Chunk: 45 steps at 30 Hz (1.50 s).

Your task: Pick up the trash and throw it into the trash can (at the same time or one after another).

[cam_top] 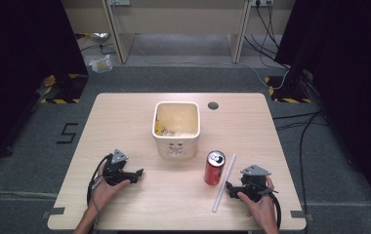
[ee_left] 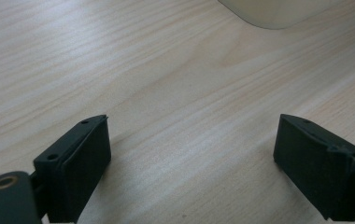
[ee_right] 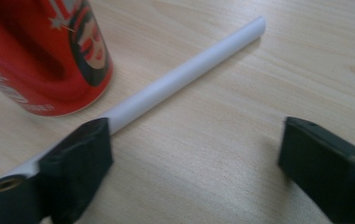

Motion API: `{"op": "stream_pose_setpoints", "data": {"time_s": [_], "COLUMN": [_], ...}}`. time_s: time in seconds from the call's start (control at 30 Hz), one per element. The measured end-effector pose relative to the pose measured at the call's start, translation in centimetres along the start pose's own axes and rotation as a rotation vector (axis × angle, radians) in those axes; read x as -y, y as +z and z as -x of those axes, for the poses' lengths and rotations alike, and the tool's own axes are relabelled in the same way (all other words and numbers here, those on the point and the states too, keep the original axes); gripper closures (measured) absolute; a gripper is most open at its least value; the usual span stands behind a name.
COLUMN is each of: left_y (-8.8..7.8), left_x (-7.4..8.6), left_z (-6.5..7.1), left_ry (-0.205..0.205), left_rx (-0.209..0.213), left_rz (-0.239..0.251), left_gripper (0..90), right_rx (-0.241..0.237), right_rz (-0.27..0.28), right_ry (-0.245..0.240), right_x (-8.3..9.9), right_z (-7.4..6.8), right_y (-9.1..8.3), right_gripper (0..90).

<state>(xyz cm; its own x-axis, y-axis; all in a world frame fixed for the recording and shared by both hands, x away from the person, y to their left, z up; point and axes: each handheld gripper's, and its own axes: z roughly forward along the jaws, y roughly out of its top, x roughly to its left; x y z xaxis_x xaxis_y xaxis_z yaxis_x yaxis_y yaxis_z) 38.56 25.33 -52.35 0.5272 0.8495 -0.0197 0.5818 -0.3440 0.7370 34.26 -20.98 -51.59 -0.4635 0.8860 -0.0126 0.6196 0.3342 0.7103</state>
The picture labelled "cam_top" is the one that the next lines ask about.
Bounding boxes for crumpled foil bag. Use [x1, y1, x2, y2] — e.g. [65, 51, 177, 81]
[75, 31, 110, 44]

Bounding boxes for thin black floor cable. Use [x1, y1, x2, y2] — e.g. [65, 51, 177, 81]
[79, 42, 117, 56]

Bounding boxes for white wall socket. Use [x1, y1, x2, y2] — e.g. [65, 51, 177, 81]
[251, 0, 274, 8]

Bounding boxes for person's left hand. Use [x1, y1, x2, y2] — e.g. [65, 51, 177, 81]
[88, 163, 132, 213]

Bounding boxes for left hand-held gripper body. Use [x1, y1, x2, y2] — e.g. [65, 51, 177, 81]
[103, 148, 133, 187]

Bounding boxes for crumpled clear plastic bag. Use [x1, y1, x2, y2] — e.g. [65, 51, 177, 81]
[88, 54, 114, 75]

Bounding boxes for black socket cables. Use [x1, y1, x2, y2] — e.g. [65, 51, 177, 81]
[243, 2, 293, 71]

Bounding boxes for white straw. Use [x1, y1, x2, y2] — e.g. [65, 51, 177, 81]
[211, 153, 237, 215]

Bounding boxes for person's right hand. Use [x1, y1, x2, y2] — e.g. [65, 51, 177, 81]
[236, 175, 278, 229]

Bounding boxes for white square bin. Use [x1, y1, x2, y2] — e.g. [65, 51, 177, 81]
[151, 100, 202, 161]

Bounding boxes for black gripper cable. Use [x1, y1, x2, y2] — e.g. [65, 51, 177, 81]
[266, 189, 283, 230]
[86, 153, 113, 211]

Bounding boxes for black tape strip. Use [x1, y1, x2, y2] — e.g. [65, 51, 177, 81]
[289, 210, 314, 222]
[41, 207, 66, 219]

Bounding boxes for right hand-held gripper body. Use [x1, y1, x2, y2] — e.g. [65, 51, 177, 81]
[235, 164, 272, 203]

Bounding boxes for red drink can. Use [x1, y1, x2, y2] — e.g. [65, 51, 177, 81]
[203, 149, 227, 187]

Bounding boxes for dark curtain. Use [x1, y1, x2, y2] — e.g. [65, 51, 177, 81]
[0, 0, 89, 175]
[273, 0, 371, 222]

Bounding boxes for black stand base hazard tape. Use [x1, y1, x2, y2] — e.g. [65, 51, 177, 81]
[264, 75, 313, 104]
[39, 73, 90, 105]

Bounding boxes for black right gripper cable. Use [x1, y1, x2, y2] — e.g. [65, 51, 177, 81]
[266, 189, 283, 230]

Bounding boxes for yellow scraps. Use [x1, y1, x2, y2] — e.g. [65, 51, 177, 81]
[153, 119, 169, 137]

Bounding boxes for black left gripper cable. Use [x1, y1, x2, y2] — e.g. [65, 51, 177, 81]
[86, 153, 113, 211]

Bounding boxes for long black floor cable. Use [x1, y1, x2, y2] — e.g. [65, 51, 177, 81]
[298, 111, 322, 234]

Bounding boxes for white floor cable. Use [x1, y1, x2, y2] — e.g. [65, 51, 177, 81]
[241, 62, 289, 91]

